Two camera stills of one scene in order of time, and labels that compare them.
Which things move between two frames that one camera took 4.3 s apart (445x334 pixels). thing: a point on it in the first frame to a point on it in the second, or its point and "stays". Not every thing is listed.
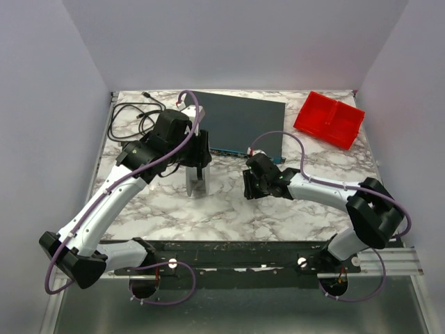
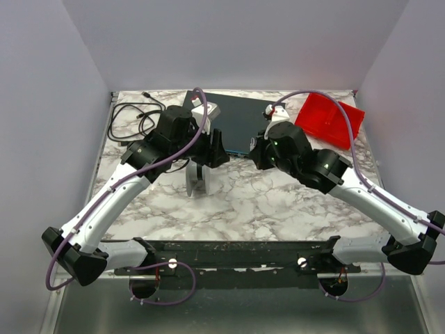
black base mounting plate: [240, 257] stays
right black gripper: [250, 184] to [259, 155]
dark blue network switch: [243, 126] stays
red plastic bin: [333, 122] stays
